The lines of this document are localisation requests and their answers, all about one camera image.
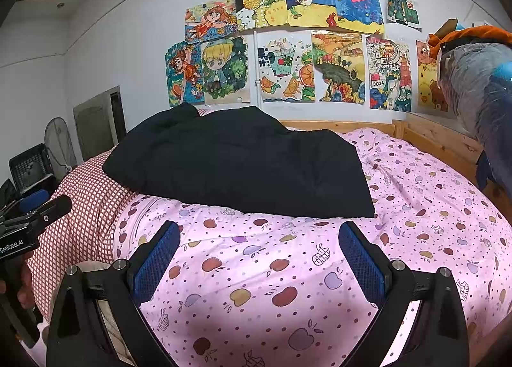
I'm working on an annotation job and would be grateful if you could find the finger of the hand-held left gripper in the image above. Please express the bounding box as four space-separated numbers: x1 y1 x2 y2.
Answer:
27 195 73 232
19 190 51 213

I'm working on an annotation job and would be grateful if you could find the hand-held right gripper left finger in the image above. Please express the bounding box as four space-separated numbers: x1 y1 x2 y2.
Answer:
46 221 181 367

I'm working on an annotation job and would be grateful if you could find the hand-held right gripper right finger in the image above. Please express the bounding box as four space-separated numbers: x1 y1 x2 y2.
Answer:
338 221 469 367

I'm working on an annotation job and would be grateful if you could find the black coat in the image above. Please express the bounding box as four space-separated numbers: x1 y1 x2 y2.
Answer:
102 103 377 219

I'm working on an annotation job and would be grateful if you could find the person's left hand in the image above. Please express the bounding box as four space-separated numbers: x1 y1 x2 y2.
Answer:
18 259 45 322

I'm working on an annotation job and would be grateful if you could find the black plastic crate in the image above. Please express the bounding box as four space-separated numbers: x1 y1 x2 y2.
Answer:
8 143 55 195

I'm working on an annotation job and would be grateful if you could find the standing fan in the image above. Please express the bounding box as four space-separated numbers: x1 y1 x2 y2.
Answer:
44 117 79 177

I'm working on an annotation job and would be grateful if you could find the pink fruit-print quilt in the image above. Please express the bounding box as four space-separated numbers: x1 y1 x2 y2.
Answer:
112 127 512 367

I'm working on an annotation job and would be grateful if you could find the orange-haired girl blue drawing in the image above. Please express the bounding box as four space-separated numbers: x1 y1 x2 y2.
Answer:
165 41 205 107

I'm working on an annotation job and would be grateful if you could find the blue hanging garment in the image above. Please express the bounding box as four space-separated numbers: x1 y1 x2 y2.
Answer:
475 63 512 193

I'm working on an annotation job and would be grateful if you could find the yellow chick and bear drawing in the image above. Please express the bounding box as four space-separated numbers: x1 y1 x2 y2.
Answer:
415 39 449 113

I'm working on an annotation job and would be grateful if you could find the penguin and tower drawing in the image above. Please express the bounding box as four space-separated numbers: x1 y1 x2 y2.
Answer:
364 34 413 113

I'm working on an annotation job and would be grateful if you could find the green hill landscape drawing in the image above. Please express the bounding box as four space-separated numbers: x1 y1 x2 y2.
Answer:
311 30 366 105

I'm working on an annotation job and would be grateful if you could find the blond-haired child drawing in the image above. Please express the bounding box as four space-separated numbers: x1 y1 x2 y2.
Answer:
199 36 251 106

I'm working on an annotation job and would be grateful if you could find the grey garment in plastic cover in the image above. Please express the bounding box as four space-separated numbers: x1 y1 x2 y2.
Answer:
437 41 512 141

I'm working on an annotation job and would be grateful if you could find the oranges and boat drawing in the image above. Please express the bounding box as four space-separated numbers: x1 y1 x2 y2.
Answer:
256 31 317 103

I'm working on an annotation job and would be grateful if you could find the orange-haired lying girl drawing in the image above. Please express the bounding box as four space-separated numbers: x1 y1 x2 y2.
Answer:
184 2 237 44

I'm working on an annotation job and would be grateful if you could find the orange hanging garment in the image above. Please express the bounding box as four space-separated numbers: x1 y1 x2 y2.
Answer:
427 18 512 56

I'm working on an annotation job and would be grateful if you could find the pineapple drawing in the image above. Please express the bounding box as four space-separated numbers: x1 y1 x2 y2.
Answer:
234 0 289 32

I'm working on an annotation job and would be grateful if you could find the grey wall hatch door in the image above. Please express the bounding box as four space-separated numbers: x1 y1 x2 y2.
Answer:
73 86 127 160

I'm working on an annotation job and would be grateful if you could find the wooden bed frame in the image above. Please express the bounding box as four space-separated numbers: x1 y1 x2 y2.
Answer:
278 119 512 216

